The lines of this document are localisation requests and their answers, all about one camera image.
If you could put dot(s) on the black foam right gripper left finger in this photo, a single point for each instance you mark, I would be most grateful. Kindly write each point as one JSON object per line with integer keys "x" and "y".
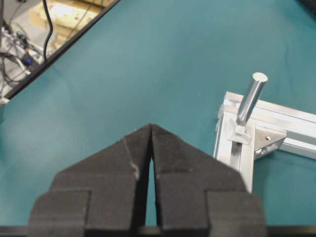
{"x": 103, "y": 195}

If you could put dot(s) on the aluminium extrusion frame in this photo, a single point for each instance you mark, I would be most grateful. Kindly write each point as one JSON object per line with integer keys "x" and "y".
{"x": 234, "y": 145}

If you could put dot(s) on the silver corner bracket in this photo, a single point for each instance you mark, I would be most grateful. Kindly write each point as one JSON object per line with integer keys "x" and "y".
{"x": 267, "y": 141}

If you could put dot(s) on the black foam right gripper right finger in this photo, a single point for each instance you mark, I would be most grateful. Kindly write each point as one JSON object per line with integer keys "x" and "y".
{"x": 198, "y": 196}

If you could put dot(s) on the silver metal pin corner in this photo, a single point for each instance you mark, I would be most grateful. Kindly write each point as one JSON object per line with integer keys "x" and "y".
{"x": 251, "y": 97}

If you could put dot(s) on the cardboard box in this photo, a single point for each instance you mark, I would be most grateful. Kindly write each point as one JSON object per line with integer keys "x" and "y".
{"x": 70, "y": 16}

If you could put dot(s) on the black power strip with cables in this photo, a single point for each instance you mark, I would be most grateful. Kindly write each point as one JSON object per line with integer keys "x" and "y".
{"x": 19, "y": 56}

